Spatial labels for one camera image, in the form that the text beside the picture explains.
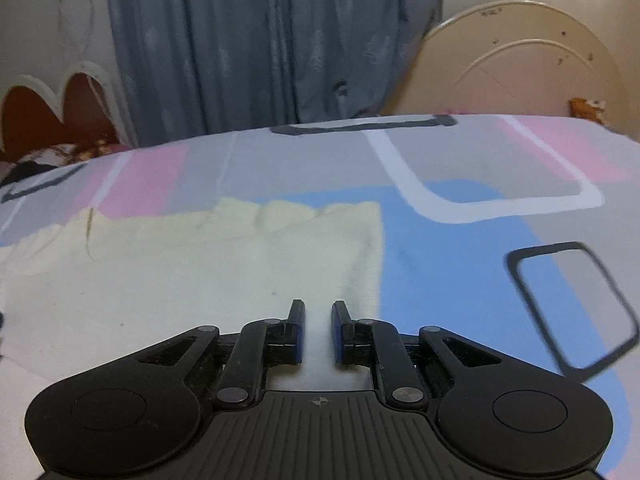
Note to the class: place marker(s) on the floral pillow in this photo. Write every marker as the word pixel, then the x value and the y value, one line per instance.
pixel 65 154

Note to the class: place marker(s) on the pastel patterned bed sheet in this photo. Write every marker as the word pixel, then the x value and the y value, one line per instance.
pixel 450 240

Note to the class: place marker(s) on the red headboard with white trim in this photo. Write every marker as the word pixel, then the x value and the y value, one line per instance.
pixel 50 115

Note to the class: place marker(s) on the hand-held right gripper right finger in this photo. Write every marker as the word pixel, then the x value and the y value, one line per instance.
pixel 337 332

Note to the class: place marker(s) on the cream knitted small garment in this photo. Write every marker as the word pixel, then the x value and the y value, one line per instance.
pixel 200 280

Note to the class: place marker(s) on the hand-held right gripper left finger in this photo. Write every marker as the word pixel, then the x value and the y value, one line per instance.
pixel 298 331

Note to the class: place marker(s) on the cream round headboard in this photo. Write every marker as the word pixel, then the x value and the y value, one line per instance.
pixel 520 60

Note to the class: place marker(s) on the grey-blue curtain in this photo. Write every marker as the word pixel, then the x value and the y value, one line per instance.
pixel 270 40

